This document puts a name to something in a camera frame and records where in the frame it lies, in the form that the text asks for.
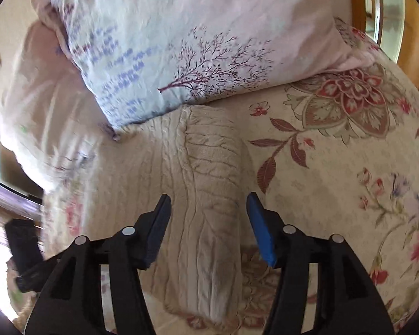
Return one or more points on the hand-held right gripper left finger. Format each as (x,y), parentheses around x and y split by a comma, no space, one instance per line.
(157,230)

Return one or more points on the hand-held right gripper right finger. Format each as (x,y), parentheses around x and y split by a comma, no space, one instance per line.
(262,230)

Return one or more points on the floral bedspread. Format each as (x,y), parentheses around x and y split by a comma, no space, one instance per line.
(335,199)

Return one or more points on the pink floral pillow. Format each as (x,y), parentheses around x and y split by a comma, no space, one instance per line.
(38,111)

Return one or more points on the blue tree print pillow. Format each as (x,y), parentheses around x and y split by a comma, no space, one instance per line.
(195,24)

